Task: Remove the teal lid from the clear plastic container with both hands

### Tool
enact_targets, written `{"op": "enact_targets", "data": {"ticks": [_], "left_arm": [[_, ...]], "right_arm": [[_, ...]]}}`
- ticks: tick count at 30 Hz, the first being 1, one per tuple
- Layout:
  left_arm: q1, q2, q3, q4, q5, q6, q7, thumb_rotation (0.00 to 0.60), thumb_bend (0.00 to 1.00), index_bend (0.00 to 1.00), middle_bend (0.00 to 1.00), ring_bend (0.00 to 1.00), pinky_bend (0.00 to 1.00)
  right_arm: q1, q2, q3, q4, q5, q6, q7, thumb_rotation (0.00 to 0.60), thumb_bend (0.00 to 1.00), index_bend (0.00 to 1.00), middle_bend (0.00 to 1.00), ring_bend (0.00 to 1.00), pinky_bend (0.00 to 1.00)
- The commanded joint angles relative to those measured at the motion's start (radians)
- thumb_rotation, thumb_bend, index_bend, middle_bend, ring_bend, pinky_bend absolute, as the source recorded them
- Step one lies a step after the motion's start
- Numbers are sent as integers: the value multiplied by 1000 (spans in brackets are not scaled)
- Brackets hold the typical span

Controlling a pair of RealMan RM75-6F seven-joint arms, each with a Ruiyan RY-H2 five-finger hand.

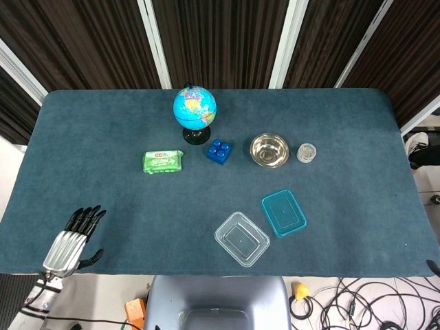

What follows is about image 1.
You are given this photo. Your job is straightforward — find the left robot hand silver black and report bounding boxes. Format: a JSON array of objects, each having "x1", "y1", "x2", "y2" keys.
[{"x1": 41, "y1": 205, "x2": 107, "y2": 279}]

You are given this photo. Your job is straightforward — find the blue translucent plastic container lid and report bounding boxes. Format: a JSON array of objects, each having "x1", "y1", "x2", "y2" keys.
[{"x1": 261, "y1": 189, "x2": 308, "y2": 239}]

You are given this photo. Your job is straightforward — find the clear plastic container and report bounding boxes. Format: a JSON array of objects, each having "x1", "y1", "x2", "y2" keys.
[{"x1": 214, "y1": 211, "x2": 272, "y2": 269}]

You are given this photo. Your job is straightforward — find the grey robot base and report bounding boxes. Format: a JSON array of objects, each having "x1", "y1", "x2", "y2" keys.
[{"x1": 142, "y1": 274, "x2": 293, "y2": 330}]

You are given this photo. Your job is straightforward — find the orange wooden block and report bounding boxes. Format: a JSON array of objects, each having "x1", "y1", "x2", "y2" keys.
[{"x1": 124, "y1": 298, "x2": 147, "y2": 330}]

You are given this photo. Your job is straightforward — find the teal table cloth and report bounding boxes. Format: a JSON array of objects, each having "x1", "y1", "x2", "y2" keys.
[{"x1": 0, "y1": 88, "x2": 440, "y2": 278}]

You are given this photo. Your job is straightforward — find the black white equipment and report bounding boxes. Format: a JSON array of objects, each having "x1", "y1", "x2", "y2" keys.
[{"x1": 404, "y1": 125, "x2": 440, "y2": 171}]

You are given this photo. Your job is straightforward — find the green wet wipes pack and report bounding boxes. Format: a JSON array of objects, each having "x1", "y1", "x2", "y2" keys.
[{"x1": 142, "y1": 149, "x2": 185, "y2": 175}]

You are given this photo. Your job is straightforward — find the yellow plug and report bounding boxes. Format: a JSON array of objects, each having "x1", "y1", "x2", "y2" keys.
[{"x1": 291, "y1": 281, "x2": 311, "y2": 303}]

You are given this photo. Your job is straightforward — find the small clear plastic jar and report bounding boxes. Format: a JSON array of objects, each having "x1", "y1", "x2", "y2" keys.
[{"x1": 296, "y1": 143, "x2": 318, "y2": 165}]

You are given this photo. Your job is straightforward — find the blue plastic building block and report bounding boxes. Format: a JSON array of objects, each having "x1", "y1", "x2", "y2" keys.
[{"x1": 206, "y1": 138, "x2": 232, "y2": 166}]

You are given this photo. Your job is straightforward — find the small desk globe black stand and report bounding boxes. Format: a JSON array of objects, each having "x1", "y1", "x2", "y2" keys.
[{"x1": 173, "y1": 82, "x2": 218, "y2": 146}]

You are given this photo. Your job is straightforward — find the stainless steel bowl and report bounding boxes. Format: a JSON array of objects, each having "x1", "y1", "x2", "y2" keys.
[{"x1": 250, "y1": 133, "x2": 290, "y2": 169}]

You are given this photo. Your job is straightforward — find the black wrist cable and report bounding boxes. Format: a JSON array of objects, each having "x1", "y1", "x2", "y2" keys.
[{"x1": 22, "y1": 273, "x2": 50, "y2": 309}]

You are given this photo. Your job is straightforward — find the black floor cable tangle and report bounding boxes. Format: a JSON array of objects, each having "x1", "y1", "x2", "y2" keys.
[{"x1": 287, "y1": 276, "x2": 440, "y2": 330}]

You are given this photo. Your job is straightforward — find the white frame post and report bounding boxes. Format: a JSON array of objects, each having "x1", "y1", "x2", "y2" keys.
[
  {"x1": 137, "y1": 0, "x2": 173, "y2": 90},
  {"x1": 0, "y1": 37, "x2": 49, "y2": 106},
  {"x1": 268, "y1": 0, "x2": 304, "y2": 89},
  {"x1": 399, "y1": 102, "x2": 440, "y2": 138},
  {"x1": 334, "y1": 0, "x2": 395, "y2": 89}
]

